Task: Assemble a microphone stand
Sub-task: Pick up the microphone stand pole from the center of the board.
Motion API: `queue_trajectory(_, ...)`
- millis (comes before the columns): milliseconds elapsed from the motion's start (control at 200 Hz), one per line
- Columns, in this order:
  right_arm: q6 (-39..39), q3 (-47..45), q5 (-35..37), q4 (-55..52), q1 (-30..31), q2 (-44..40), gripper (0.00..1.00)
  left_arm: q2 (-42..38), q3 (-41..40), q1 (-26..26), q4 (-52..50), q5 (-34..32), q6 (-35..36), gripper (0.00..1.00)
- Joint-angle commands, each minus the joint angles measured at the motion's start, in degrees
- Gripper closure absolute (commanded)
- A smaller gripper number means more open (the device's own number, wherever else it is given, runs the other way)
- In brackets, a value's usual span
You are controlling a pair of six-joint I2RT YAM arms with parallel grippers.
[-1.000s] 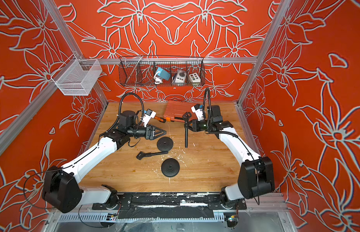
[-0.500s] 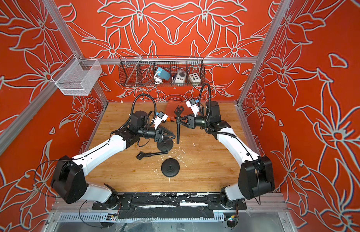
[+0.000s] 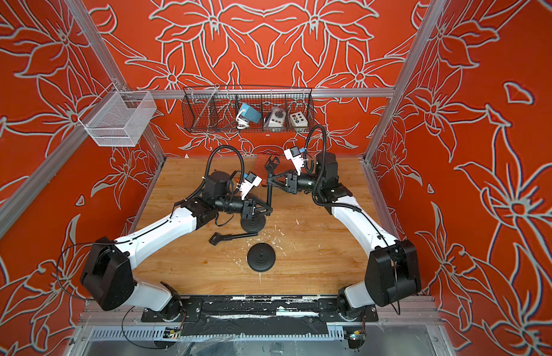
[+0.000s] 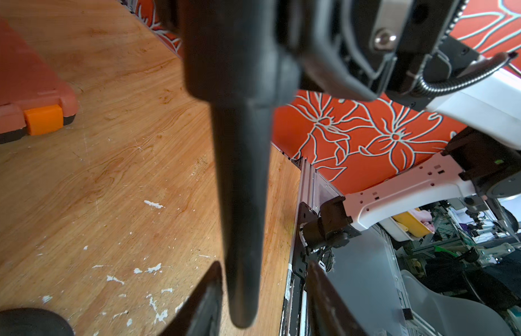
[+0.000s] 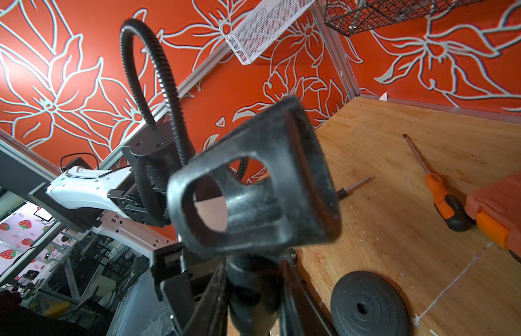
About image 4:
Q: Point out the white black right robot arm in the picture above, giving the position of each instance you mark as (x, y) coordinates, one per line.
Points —
(402, 104)

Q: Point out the black round stand base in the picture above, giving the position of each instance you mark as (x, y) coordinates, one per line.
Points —
(33, 321)

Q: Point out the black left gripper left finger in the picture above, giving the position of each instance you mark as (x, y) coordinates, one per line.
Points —
(201, 312)

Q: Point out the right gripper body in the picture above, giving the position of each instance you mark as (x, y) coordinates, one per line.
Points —
(361, 49)

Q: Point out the orange plastic tool case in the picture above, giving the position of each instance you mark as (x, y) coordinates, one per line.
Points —
(33, 99)

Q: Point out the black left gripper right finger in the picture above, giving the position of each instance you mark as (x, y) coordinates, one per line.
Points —
(327, 313)

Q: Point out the black microphone stand pole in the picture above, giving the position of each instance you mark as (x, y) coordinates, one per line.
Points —
(234, 61)

